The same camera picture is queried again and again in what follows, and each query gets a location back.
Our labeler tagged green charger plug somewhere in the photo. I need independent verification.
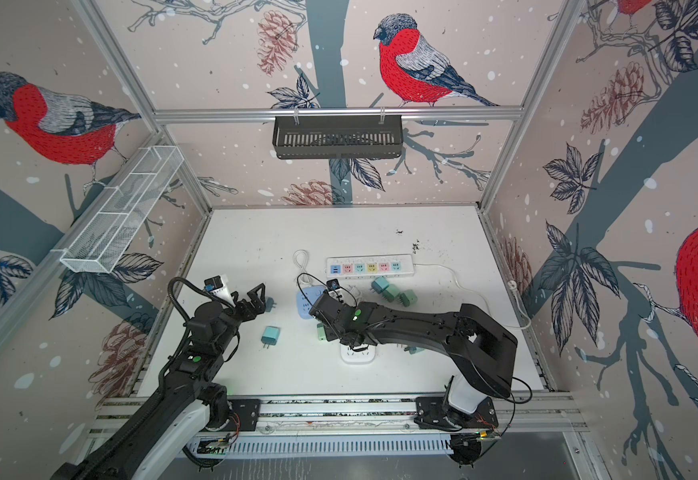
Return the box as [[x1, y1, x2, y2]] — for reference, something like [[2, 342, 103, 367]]
[[317, 323, 327, 341], [399, 289, 418, 307], [381, 284, 401, 302]]

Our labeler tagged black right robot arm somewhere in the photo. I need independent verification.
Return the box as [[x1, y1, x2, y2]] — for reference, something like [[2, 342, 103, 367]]
[[310, 292, 518, 433]]

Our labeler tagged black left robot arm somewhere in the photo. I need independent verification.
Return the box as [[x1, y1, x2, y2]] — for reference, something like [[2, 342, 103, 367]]
[[52, 276, 267, 479]]

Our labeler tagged dark teal charger plug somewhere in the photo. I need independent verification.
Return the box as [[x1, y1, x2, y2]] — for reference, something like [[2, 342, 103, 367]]
[[371, 276, 390, 294]]

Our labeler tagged white square socket cube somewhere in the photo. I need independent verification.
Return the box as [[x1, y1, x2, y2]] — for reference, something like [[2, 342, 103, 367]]
[[340, 344, 376, 365]]

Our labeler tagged blue square socket cube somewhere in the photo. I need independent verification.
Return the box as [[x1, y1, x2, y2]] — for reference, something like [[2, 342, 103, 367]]
[[296, 286, 324, 319]]

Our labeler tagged white multicolour power strip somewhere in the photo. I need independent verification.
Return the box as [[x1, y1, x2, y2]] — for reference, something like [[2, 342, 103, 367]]
[[325, 254, 415, 279]]

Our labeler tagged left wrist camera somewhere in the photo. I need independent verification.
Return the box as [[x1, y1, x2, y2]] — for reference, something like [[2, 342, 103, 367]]
[[204, 275, 234, 305]]

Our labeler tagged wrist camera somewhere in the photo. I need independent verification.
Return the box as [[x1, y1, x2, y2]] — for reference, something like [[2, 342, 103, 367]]
[[326, 279, 344, 302], [204, 275, 234, 305]]

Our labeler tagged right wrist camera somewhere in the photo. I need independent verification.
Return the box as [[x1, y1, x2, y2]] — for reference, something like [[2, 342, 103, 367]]
[[326, 279, 344, 302]]

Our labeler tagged white cable of blue cube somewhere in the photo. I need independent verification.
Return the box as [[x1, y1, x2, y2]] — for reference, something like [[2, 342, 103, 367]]
[[292, 248, 315, 288]]

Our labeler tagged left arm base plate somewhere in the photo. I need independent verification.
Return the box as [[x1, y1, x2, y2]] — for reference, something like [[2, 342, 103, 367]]
[[204, 398, 262, 433]]

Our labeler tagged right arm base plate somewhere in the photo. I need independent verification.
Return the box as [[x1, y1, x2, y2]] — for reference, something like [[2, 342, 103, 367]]
[[413, 395, 499, 433]]

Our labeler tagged white wire mesh shelf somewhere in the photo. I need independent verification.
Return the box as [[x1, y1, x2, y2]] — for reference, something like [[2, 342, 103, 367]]
[[60, 145, 185, 273]]

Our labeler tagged black wire basket shelf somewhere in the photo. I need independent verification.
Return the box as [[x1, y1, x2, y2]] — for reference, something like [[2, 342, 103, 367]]
[[272, 115, 404, 160]]

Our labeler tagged white power strip cable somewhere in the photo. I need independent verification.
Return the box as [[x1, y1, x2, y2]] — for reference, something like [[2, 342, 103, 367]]
[[413, 262, 533, 331]]

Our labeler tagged aluminium front rail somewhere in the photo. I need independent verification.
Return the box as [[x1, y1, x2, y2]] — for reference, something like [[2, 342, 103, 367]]
[[87, 392, 587, 436]]

